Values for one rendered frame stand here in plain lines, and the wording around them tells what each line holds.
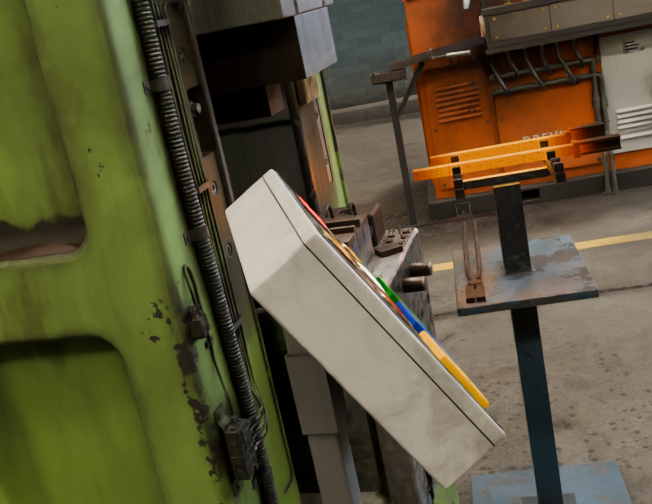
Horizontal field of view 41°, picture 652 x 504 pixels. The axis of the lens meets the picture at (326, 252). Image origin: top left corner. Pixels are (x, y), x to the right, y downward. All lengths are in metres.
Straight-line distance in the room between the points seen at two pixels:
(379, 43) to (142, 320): 7.96
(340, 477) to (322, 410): 0.09
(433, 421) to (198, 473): 0.53
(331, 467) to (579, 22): 4.08
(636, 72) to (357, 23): 4.43
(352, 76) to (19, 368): 7.88
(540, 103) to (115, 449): 4.00
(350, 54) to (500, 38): 4.37
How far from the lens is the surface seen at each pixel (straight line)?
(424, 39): 5.00
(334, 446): 1.00
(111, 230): 1.18
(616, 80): 5.12
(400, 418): 0.83
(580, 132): 2.16
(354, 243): 1.49
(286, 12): 1.32
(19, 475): 1.51
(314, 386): 0.97
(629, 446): 2.69
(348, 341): 0.78
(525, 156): 2.01
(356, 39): 9.07
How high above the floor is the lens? 1.40
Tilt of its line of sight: 17 degrees down
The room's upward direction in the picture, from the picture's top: 12 degrees counter-clockwise
